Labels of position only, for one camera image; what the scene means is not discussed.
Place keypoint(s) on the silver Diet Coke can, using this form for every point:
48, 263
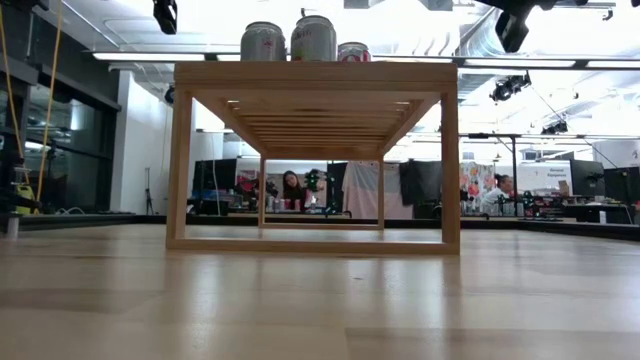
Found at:
313, 40
354, 52
262, 45

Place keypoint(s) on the black background robot arm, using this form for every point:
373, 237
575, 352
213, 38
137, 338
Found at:
315, 182

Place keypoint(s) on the wooden slatted shelf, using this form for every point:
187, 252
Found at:
315, 75

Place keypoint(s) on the ceiling light strip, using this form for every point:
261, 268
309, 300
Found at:
525, 63
612, 64
227, 58
150, 56

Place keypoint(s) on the black ceiling spotlight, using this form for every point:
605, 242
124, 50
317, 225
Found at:
555, 127
510, 87

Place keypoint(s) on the black crossbar stand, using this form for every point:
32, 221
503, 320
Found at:
500, 135

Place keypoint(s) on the colourful floral cloth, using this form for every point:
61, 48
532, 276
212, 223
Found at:
475, 182

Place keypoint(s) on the person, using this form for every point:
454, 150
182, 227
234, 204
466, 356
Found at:
292, 187
497, 192

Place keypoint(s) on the black monitor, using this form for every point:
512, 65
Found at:
215, 175
622, 184
587, 177

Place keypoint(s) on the black hanging cloth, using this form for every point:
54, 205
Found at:
422, 182

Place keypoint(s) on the black tripod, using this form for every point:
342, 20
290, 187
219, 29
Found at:
148, 192

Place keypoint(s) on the white hanging cloth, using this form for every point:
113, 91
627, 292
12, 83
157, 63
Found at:
362, 192

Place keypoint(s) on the black panel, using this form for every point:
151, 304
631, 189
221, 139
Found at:
336, 185

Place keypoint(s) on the black aluminium table frame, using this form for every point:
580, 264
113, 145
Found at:
100, 219

